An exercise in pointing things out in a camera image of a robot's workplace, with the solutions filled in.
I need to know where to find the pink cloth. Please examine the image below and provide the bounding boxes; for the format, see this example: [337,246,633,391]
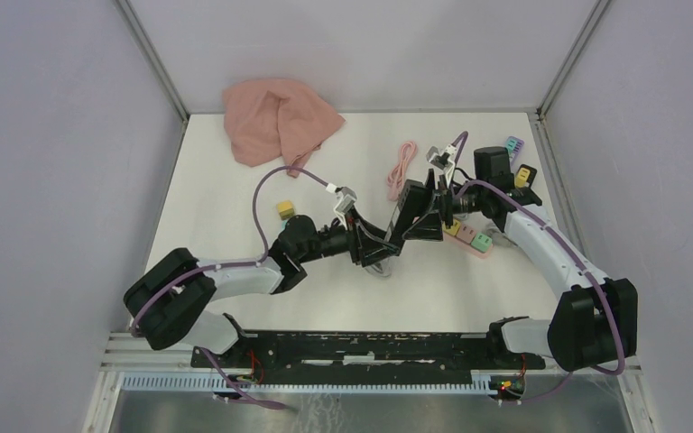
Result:
[222,78,346,178]

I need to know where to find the black power strip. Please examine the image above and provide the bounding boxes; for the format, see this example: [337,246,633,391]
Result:
[383,185,411,256]
[514,164,538,189]

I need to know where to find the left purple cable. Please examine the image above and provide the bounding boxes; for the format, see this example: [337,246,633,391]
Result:
[130,165,338,411]

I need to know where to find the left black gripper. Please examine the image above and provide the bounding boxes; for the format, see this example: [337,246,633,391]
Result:
[297,205,400,266]

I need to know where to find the purple power strip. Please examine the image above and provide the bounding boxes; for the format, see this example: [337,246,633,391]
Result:
[504,136,524,160]

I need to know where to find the pink plug adapter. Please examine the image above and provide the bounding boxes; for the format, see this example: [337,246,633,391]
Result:
[456,225,476,244]

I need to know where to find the green plug adapter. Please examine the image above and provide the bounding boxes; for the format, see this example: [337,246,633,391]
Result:
[471,233,493,253]

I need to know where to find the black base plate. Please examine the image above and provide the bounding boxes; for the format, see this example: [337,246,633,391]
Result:
[215,330,546,385]

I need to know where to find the yellow adapter on pink strip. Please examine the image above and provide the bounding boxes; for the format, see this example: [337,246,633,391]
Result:
[443,219,462,237]

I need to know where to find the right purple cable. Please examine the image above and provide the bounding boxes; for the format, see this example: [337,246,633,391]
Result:
[448,131,627,406]

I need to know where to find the purple cable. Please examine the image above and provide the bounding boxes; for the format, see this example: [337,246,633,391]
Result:
[448,131,627,406]
[130,165,338,411]

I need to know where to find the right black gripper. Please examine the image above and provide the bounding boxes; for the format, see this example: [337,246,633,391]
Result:
[402,169,488,241]

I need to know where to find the yellow adapter on black strip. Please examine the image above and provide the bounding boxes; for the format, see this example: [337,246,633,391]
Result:
[514,166,533,188]

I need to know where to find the pink power strip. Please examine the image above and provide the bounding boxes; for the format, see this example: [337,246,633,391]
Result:
[442,219,494,259]

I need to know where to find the white cable duct rail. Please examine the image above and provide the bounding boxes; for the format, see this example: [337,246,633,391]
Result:
[120,372,497,396]

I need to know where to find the yellow plug adapter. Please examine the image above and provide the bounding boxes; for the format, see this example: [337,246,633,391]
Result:
[276,200,296,221]

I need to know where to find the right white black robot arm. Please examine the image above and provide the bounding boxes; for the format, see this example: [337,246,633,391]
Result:
[387,146,638,375]

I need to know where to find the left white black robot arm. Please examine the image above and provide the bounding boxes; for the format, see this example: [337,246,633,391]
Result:
[123,210,400,367]

